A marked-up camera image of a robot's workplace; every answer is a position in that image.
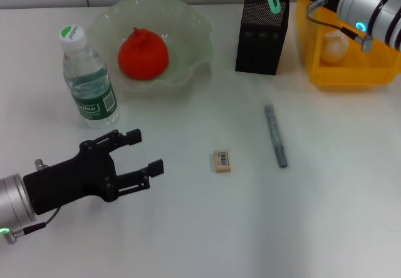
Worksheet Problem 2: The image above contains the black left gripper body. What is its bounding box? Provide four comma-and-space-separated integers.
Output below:
23, 138, 118, 215

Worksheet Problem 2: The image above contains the white paper ball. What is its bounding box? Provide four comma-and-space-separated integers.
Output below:
321, 29, 350, 63

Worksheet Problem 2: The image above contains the clear bottle with green label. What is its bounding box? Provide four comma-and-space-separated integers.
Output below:
59, 24, 120, 130

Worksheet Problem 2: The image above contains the red-orange fruit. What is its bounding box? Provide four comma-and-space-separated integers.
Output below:
117, 26, 170, 81

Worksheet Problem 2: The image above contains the black mesh pen holder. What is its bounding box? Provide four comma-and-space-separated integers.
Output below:
234, 0, 291, 77

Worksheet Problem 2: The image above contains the beige eraser with barcode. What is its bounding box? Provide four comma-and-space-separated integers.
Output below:
214, 150, 233, 174

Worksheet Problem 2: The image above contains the pale green glass fruit plate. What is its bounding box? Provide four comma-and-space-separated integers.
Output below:
86, 0, 214, 99

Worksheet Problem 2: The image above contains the grey marker pen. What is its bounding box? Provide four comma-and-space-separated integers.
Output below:
264, 104, 289, 169

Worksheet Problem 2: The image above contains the yellow plastic bin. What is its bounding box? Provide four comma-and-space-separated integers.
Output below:
296, 0, 401, 91

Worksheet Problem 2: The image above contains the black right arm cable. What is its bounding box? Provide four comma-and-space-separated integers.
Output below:
306, 0, 373, 52

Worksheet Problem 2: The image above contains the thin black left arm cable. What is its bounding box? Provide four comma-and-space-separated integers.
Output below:
0, 207, 60, 245

